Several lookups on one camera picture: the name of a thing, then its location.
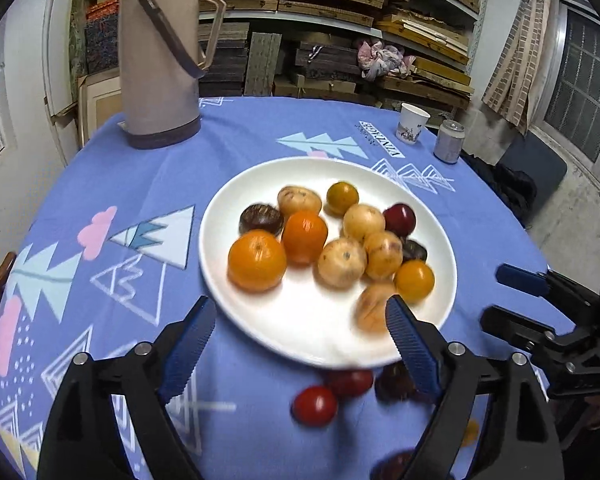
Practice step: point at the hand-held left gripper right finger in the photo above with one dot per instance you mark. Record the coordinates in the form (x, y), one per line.
(412, 345)

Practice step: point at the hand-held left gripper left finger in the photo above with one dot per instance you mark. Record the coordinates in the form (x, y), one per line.
(190, 345)

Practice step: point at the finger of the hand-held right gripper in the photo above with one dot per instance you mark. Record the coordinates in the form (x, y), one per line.
(510, 322)
(522, 280)

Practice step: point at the tan round fruit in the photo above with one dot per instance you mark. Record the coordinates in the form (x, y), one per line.
(300, 200)
(372, 310)
(382, 255)
(364, 221)
(341, 262)

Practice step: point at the small orange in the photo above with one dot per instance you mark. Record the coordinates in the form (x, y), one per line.
(414, 281)

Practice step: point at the small dark plum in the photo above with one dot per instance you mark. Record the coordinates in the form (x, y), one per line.
(415, 251)

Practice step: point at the large orange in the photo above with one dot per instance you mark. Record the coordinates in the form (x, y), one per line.
(256, 260)

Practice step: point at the white round plate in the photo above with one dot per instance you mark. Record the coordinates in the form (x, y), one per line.
(305, 320)

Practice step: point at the dark red plum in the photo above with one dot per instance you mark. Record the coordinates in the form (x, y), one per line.
(392, 385)
(400, 219)
(392, 467)

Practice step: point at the dark brown round fruit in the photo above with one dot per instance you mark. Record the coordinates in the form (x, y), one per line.
(260, 217)

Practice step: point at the orange tangerine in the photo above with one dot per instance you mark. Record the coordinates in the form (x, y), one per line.
(305, 237)

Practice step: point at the greenish yellow orange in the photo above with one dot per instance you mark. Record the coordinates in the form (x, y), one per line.
(342, 198)

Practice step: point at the red round fruit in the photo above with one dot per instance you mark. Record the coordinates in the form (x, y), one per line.
(315, 406)
(350, 382)

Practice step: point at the black bag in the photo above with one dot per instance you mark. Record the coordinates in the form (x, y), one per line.
(510, 185)

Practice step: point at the dark blue board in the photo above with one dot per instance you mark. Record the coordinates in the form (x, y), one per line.
(540, 160)

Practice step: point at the grey drink can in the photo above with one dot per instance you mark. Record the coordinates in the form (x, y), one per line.
(448, 145)

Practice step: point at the blue printed tablecloth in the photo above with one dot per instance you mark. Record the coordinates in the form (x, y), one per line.
(130, 185)

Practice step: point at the window with metal grille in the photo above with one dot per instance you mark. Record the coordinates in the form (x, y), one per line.
(580, 85)

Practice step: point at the white paper cup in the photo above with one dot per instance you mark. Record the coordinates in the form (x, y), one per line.
(412, 125)

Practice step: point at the plaid curtain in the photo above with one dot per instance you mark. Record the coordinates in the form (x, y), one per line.
(520, 50)

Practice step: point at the pink cloth bundle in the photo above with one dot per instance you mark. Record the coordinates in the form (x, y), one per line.
(385, 57)

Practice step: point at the beige thermos flask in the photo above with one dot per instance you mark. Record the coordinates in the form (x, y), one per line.
(155, 70)

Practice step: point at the white door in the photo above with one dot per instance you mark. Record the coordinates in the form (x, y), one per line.
(57, 60)

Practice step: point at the metal shelf rack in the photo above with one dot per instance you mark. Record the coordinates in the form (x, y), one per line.
(330, 25)

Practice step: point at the wooden picture frame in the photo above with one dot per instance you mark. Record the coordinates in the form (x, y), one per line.
(100, 105)

